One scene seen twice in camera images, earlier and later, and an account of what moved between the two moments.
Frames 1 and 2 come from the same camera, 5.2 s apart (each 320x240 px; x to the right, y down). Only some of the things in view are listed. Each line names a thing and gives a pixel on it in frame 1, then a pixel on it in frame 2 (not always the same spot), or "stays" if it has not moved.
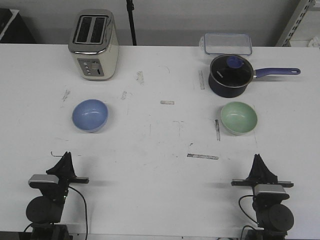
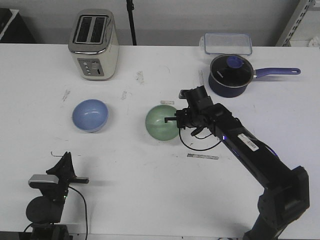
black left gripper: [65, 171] stays
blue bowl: [90, 115] stays
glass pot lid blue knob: [231, 70] stays
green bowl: [238, 118] → [155, 125]
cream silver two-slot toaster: [94, 43] stays
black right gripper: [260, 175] → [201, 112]
